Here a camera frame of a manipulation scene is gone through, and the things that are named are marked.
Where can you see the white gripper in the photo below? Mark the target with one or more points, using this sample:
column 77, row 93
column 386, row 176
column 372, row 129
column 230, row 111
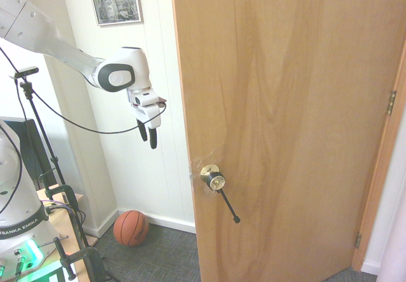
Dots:
column 147, row 112

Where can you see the black camera on stand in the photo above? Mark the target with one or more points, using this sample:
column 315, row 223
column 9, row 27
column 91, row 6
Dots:
column 27, row 71

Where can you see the black monitor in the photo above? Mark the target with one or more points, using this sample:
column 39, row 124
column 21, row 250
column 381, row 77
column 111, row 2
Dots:
column 31, row 151

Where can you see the framed black and white picture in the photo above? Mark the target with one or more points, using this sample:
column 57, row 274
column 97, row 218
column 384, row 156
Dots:
column 115, row 0

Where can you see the orange basketball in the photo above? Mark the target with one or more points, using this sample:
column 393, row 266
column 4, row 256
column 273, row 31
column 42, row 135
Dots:
column 131, row 228

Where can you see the wooden door frame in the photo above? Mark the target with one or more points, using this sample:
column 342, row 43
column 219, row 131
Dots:
column 380, row 155

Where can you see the brass door hinge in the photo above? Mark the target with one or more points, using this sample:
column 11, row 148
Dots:
column 358, row 240
column 392, row 102

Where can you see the black clamp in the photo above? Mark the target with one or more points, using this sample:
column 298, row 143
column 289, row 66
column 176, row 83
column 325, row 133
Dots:
column 79, row 259
column 71, row 199

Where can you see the black rod on knob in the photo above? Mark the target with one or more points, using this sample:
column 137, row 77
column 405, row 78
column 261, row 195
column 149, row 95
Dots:
column 229, row 206

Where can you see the black camera stand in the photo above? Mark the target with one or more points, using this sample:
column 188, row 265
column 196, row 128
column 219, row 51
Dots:
column 44, row 155

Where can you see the brass door knob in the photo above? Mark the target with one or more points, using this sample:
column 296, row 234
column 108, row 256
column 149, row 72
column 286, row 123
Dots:
column 213, row 176

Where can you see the clear tape on door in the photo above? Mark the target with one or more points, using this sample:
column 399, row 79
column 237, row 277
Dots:
column 200, row 171

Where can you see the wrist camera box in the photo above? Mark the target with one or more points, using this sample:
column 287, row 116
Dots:
column 149, row 99

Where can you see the wooden door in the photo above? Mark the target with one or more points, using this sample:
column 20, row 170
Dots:
column 285, row 120

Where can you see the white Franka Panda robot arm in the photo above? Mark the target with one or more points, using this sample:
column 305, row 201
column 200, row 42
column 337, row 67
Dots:
column 63, row 53

